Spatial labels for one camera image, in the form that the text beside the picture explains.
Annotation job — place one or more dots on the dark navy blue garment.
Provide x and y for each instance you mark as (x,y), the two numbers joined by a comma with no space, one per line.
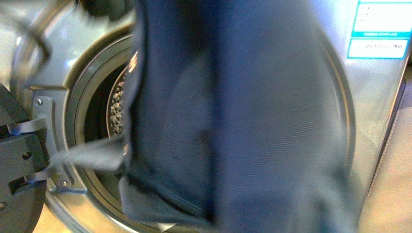
(231,121)

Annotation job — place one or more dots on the silver front-load washing machine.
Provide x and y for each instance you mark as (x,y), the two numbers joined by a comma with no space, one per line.
(46,44)

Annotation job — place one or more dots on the washing machine door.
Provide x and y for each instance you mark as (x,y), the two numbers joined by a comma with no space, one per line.
(21,156)

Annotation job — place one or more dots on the steel perforated drum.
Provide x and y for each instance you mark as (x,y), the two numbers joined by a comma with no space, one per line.
(114,111)

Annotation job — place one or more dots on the black rubber door gasket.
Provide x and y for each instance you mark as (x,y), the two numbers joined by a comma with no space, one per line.
(99,210)

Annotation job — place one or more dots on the grey metal door hinge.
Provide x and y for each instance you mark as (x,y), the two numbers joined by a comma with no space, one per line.
(48,141)

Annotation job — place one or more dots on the teal white energy label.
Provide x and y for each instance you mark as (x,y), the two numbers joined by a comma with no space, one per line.
(382,29)

